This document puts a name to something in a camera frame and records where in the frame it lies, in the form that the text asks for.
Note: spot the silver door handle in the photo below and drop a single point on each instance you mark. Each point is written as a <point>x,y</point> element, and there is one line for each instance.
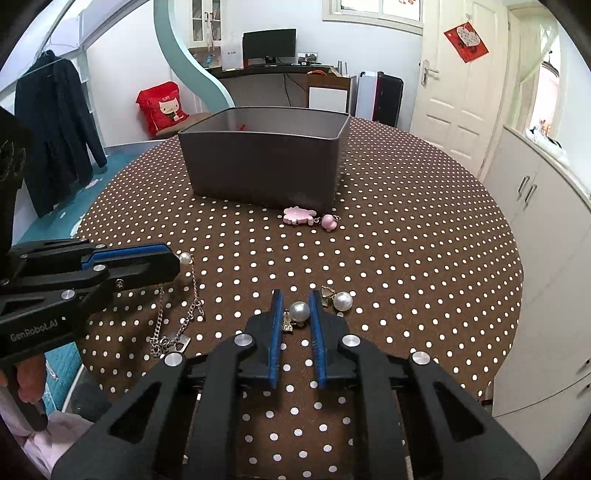
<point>427,72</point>

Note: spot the teal candy print bedspread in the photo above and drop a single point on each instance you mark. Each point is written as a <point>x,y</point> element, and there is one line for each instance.
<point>45,304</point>

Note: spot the black computer monitor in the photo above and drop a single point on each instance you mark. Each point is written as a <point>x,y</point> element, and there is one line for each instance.
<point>269,45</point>

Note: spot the brown polka dot tablecloth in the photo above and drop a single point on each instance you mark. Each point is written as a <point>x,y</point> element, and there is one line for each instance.
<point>423,248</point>

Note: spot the red cat print bag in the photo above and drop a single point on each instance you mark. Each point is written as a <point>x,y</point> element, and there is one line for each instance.
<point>161,107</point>

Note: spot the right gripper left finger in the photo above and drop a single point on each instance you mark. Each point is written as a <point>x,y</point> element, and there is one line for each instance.
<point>259,364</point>

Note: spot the dark hanging coat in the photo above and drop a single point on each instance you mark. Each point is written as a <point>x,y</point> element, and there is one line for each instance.
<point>66,148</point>

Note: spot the white wall cabinets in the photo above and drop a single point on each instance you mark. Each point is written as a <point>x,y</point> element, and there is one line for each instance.
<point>542,390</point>

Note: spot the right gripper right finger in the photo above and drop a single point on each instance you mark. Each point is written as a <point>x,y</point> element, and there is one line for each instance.
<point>333,346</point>

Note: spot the wooden stool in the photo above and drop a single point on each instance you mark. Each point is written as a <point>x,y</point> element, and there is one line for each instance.
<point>179,126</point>

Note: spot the person's left hand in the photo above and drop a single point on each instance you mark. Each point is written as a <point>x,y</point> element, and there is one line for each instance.
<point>31,378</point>

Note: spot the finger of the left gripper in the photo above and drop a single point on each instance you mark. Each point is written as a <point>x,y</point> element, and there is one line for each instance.
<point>130,272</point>
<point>100,256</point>

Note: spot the red heart door decoration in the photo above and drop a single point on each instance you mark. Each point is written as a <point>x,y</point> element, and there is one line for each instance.
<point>467,42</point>

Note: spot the white panel door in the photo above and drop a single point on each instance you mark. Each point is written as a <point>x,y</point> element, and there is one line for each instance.
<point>458,110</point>

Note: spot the grey metal storage box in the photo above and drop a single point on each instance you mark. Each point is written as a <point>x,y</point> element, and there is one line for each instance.
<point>276,157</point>

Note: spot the pink cloud keychain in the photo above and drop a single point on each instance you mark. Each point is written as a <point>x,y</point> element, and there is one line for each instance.
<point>301,216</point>

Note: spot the dark wooden desk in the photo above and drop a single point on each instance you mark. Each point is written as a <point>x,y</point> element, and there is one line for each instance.
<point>219,73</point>

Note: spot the pearl earring with gold clasp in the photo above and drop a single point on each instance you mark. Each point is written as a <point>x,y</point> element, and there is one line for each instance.
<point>296,316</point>

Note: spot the window with red decals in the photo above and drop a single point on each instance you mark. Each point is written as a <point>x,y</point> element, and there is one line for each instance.
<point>403,15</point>

